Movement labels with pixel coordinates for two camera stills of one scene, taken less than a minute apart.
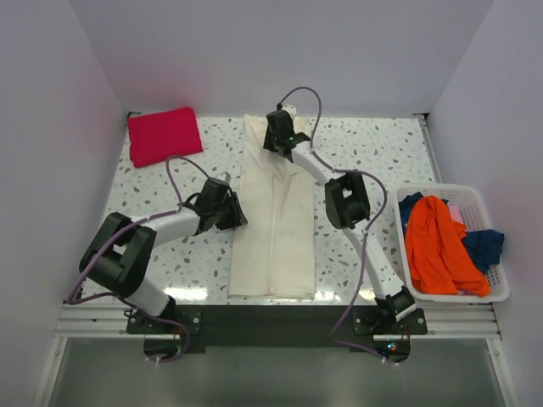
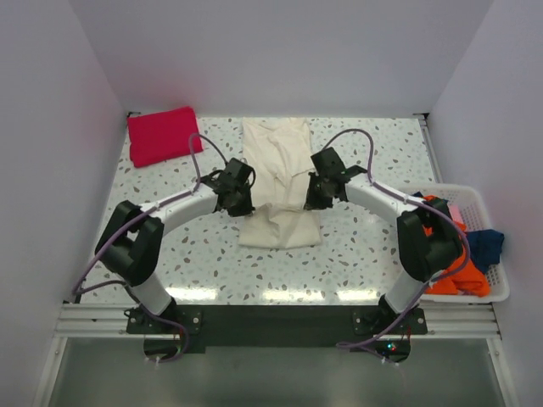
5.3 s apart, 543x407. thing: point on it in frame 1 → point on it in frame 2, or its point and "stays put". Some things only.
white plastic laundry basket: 475,217 stays put
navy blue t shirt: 485,244 stays put
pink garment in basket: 455,212 stays put
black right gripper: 268,143 → 312,202
